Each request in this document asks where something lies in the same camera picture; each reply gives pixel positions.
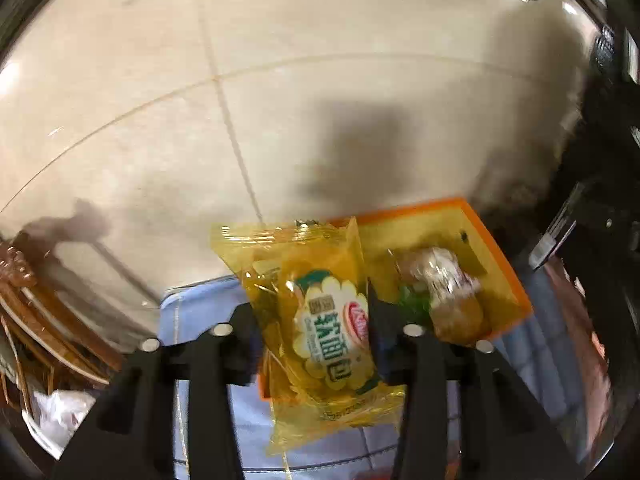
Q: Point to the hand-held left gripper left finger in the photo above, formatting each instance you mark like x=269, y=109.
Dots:
x=240, y=345

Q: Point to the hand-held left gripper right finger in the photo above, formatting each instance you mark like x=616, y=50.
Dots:
x=387, y=340

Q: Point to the green snack packet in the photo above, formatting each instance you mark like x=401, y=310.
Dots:
x=416, y=302

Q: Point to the yellow soft bread packet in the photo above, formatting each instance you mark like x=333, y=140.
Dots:
x=330, y=320

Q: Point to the orange bread packet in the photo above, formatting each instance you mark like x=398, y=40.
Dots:
x=457, y=317

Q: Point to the clear packet with white label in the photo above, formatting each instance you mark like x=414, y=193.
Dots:
x=442, y=272

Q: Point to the orange rimmed yellow tray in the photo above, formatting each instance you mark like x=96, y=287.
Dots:
x=400, y=230

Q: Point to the blue checked tablecloth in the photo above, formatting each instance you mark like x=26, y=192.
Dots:
x=200, y=305

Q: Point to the pink patterned cloth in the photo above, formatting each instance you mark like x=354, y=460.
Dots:
x=575, y=305

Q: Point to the white plastic bag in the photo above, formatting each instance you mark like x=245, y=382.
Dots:
x=60, y=415

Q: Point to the brown carved wooden chair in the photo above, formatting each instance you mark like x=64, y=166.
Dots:
x=30, y=300

